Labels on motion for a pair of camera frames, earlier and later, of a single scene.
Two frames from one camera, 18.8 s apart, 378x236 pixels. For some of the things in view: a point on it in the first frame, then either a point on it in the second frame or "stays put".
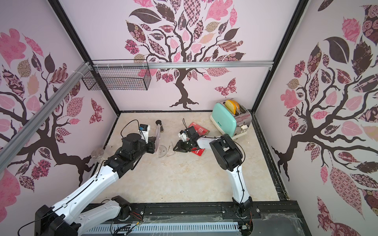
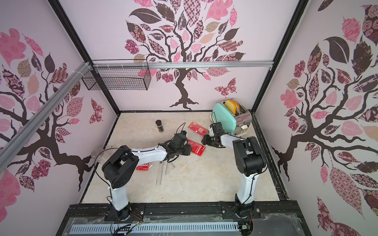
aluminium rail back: [180, 64] stays put
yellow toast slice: [233, 105] stays put
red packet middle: [198, 152] stays put
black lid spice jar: [159, 122] stays put
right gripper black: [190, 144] -> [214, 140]
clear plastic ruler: [157, 135] -> [158, 180]
